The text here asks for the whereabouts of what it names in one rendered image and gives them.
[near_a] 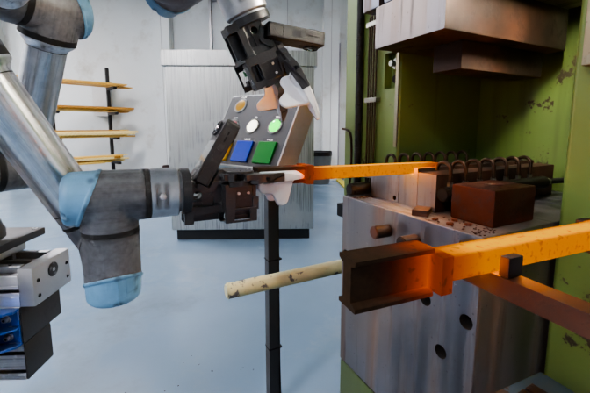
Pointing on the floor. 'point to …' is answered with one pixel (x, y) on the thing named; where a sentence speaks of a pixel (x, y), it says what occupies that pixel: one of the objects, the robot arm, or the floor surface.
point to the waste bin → (322, 163)
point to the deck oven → (192, 115)
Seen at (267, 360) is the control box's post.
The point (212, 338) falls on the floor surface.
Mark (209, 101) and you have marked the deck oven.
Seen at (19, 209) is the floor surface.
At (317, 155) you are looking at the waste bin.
